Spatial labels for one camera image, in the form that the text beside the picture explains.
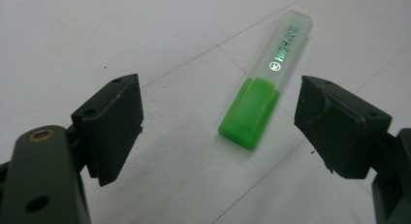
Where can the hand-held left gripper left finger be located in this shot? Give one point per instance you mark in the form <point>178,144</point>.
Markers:
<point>111,127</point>

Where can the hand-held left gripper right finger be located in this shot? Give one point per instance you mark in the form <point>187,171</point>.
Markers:
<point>336,133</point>

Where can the green highlighter pen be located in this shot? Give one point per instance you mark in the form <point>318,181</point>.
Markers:
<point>258,101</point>

